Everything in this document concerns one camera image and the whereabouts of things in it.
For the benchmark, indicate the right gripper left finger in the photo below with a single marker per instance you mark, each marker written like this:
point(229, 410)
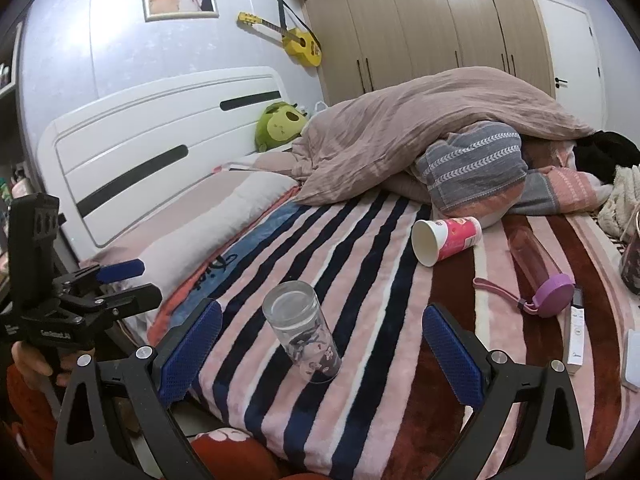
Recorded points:
point(91, 440)

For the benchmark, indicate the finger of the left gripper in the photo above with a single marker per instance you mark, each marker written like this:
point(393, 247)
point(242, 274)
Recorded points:
point(120, 270)
point(131, 301)

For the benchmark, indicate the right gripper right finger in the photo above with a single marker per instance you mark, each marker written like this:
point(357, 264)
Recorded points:
point(547, 442)

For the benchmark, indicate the clear glass cup with stickers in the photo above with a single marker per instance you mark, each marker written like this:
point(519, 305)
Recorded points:
point(294, 313)

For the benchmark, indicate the red white paper cup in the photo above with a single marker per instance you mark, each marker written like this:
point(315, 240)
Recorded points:
point(434, 241)

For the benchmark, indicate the left hand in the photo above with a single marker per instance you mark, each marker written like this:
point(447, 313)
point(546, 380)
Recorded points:
point(29, 367)

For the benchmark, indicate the long pink white pillow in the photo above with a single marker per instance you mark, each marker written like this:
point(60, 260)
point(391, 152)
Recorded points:
point(175, 241)

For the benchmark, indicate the white remote control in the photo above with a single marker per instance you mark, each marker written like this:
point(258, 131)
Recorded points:
point(575, 332)

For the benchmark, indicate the white bed headboard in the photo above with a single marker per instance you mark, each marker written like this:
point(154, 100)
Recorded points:
point(118, 159)

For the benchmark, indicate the pink purple water bottle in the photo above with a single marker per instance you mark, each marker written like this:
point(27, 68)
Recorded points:
point(553, 289)

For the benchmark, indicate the striped pink fleece blanket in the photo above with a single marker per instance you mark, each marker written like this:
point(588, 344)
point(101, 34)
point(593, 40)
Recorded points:
point(390, 413)

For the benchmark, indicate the green plush toy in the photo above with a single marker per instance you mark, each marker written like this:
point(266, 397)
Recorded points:
point(279, 124)

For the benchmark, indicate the beige knit garment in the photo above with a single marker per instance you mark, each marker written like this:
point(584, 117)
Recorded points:
point(616, 214)

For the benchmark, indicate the mauve crumpled duvet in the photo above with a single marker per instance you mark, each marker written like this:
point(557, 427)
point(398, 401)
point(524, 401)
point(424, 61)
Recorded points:
point(355, 145)

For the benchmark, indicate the grey pink striped pillow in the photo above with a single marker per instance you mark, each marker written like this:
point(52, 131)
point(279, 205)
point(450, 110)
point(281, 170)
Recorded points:
point(491, 170)

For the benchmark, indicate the black garment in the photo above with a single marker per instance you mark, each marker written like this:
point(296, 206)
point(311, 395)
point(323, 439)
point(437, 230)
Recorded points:
point(602, 152)

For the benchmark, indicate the yellow ukulele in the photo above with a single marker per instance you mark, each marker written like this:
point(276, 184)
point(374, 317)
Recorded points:
point(299, 43)

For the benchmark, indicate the white door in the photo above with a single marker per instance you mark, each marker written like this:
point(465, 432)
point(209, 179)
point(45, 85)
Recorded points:
point(576, 65)

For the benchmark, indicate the wooden wardrobe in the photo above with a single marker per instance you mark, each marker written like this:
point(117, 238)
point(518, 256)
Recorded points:
point(373, 44)

